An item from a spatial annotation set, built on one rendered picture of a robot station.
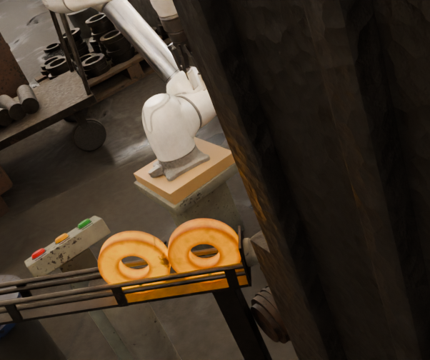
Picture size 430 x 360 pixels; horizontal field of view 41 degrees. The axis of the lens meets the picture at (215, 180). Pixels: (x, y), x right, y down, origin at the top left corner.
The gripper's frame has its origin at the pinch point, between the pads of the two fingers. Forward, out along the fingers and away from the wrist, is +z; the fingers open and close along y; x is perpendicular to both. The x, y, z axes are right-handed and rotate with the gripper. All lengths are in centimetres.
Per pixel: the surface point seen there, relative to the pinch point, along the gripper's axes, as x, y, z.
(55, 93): -59, 168, 58
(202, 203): 15.7, 6.0, 45.6
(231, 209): 7, 1, 56
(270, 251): 85, -78, -30
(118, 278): 85, -35, -9
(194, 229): 74, -52, -17
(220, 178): 9.6, -1.8, 36.5
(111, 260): 85, -35, -14
